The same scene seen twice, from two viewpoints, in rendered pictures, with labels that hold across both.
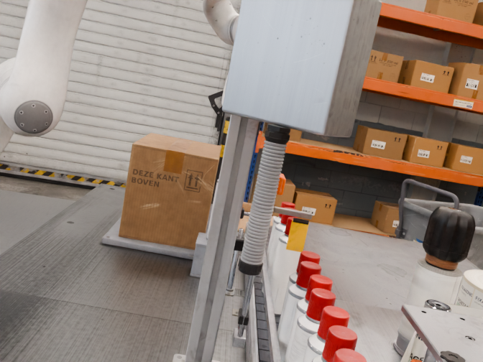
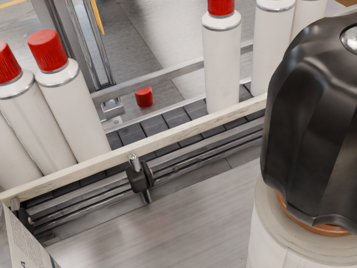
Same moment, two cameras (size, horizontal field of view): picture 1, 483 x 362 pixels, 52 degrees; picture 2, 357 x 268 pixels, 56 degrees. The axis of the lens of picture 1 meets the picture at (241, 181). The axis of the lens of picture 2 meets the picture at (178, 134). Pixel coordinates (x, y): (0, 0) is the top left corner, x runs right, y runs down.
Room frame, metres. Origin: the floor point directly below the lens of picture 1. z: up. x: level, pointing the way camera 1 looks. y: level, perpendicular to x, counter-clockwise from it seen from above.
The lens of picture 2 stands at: (0.82, -0.49, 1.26)
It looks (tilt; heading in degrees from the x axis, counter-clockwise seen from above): 46 degrees down; 76
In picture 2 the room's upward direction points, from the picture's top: 9 degrees counter-clockwise
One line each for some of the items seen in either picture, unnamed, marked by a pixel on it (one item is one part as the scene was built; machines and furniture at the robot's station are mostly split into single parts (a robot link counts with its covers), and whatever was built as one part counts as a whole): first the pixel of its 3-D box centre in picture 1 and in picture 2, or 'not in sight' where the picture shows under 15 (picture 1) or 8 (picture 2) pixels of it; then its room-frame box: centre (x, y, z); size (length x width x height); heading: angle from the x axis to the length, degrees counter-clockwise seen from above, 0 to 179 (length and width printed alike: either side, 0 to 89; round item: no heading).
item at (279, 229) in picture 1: (281, 252); (271, 38); (1.07, -0.12, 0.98); 0.05 x 0.05 x 0.20
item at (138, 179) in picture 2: not in sight; (142, 183); (0.83, -0.21, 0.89); 0.03 x 0.03 x 0.12; 2
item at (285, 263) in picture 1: (285, 266); (221, 56); (0.99, -0.12, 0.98); 0.05 x 0.05 x 0.20
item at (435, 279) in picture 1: (435, 282); (312, 224); (0.93, -0.41, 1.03); 0.09 x 0.09 x 0.30
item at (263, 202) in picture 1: (263, 200); not in sight; (0.67, -0.04, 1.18); 0.04 x 0.04 x 0.21
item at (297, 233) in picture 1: (297, 235); (93, 5); (0.84, -0.11, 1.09); 0.03 x 0.01 x 0.06; 92
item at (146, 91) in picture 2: not in sight; (144, 94); (0.89, 0.01, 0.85); 0.03 x 0.03 x 0.03
